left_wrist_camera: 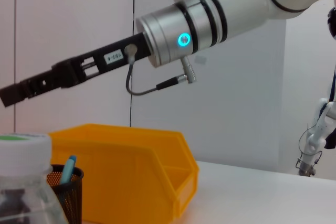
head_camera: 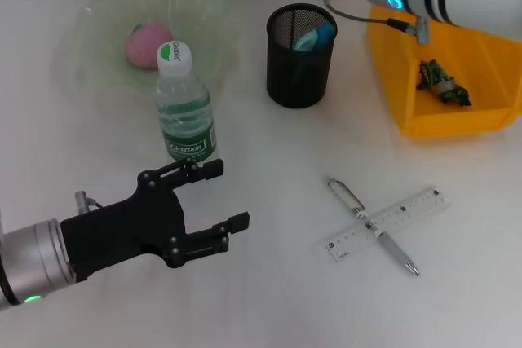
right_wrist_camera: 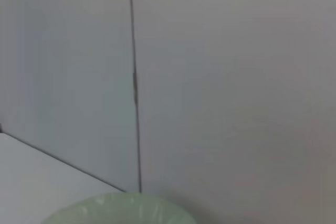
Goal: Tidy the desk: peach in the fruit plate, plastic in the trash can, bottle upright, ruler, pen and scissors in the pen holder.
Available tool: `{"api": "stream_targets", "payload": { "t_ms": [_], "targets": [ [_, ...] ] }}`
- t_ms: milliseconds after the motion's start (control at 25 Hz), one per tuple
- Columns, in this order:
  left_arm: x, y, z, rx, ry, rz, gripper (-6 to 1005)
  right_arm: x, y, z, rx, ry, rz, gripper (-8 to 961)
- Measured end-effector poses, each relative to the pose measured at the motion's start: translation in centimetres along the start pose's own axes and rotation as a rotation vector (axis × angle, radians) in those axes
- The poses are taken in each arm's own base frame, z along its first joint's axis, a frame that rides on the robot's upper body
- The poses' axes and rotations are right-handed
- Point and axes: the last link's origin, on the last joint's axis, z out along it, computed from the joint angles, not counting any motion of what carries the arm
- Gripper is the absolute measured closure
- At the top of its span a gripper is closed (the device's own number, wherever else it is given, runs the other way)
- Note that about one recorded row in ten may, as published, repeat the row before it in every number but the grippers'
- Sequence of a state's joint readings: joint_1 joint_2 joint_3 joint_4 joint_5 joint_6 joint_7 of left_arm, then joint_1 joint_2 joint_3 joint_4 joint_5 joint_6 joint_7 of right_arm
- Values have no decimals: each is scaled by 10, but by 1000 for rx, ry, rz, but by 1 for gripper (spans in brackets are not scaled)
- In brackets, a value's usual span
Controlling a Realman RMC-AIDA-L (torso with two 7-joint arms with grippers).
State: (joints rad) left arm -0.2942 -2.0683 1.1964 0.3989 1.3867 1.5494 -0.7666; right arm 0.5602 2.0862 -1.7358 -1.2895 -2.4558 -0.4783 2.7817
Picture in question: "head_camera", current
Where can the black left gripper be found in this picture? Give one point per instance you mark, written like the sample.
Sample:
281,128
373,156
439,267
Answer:
122,230

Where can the teal blue scissors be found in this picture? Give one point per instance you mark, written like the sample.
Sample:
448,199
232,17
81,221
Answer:
316,38

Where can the clear green-label water bottle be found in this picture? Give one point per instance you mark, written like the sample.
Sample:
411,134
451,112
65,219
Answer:
183,120

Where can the clear silver pen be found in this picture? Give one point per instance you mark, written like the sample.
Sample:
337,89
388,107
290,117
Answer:
346,197

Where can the pink toy peach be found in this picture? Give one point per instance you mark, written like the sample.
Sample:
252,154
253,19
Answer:
140,48

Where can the green plastic wrapper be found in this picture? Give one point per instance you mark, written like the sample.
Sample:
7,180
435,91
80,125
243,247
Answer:
442,87

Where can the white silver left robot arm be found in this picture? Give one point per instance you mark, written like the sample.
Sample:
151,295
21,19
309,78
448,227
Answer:
28,258

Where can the black mesh pen holder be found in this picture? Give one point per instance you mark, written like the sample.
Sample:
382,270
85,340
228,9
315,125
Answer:
297,79

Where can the transparent plastic ruler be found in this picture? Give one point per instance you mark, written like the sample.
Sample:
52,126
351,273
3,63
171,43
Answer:
408,213

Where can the pale green fruit plate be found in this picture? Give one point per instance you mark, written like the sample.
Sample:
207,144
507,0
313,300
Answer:
102,30

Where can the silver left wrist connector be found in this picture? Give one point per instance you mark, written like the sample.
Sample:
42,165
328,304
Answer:
81,199

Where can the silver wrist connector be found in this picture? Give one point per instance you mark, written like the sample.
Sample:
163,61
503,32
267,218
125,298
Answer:
81,199
420,30

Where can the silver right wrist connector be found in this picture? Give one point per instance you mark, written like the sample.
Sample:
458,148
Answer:
420,30

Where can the yellow plastic bin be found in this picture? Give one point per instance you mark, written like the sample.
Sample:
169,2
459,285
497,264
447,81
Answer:
469,120

